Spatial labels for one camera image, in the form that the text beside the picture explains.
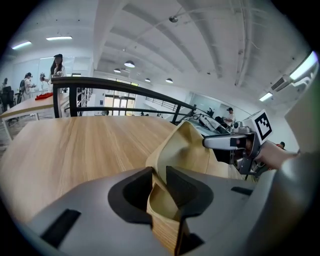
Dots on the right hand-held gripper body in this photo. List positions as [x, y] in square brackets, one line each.
[261, 125]

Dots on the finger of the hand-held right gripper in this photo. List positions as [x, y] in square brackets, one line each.
[226, 156]
[222, 142]

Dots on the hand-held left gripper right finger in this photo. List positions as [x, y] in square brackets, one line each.
[220, 207]

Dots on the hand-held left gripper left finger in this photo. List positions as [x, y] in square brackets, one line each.
[100, 212]

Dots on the beige tray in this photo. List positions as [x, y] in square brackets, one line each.
[185, 147]

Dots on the person's right forearm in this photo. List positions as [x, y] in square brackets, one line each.
[277, 155]

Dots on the person's right hand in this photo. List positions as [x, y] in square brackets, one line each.
[247, 145]

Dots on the long ceiling light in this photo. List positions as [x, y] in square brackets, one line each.
[265, 96]
[303, 66]
[59, 38]
[22, 45]

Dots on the white ceiling air conditioner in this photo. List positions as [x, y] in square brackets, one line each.
[281, 83]

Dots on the dark pendant lamp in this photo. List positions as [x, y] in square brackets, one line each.
[169, 80]
[147, 80]
[129, 63]
[117, 70]

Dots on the wooden table with white legs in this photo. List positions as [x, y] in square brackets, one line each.
[30, 105]

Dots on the red cloth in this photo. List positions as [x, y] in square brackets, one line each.
[43, 96]

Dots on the round grey ceiling fixture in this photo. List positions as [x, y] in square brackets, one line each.
[173, 18]

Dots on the black swivel chair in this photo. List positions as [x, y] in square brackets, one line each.
[7, 98]

